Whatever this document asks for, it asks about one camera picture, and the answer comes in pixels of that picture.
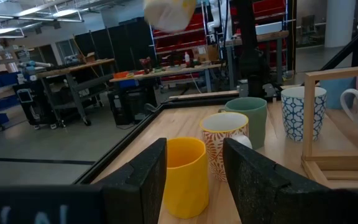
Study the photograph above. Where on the black partition panels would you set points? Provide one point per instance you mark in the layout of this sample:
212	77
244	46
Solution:
120	43

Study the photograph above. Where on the white round pillar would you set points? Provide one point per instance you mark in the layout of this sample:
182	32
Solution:
340	21

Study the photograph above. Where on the red shelving rack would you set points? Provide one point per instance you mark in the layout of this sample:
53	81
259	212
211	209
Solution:
179	39

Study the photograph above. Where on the yellow dotted pattern mug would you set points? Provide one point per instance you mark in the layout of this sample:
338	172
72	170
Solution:
169	14

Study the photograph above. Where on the black cart with tablet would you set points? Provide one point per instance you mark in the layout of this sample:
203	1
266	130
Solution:
33	105

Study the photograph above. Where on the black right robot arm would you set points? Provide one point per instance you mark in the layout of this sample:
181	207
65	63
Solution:
249	46

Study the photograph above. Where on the wooden workbench grey legs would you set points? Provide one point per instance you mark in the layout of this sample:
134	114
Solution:
73	67

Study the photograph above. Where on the plain yellow mug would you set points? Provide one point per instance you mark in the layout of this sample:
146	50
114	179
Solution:
185	180

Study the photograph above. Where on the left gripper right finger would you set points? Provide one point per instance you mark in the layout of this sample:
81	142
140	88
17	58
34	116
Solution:
259	193

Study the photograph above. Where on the wooden slatted tray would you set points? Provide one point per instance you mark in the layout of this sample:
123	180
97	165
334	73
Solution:
309	124

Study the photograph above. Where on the tall wooden workbench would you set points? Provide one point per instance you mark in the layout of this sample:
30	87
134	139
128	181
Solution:
269	36

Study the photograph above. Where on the long cluttered wooden workbench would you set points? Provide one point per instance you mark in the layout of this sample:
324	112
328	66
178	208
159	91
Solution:
166	72

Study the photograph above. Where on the black frame brace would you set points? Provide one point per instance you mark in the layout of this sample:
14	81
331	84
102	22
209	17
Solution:
346	49

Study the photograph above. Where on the cardboard box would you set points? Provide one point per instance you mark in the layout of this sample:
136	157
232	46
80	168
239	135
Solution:
207	53

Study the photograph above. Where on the orange floral mug yellow rim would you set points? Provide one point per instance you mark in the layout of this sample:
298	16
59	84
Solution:
216	146

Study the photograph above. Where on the white bottle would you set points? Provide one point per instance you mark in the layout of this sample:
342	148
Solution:
187	59

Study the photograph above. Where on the plain green mug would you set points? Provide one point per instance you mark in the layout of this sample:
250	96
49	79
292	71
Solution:
253	121

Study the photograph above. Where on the blue lattice pattern mug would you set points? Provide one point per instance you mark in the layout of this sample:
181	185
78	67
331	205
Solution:
292	118

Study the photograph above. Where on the white robot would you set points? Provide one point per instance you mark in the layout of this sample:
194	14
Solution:
213	21

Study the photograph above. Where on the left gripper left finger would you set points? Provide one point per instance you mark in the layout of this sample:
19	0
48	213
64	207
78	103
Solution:
138	193

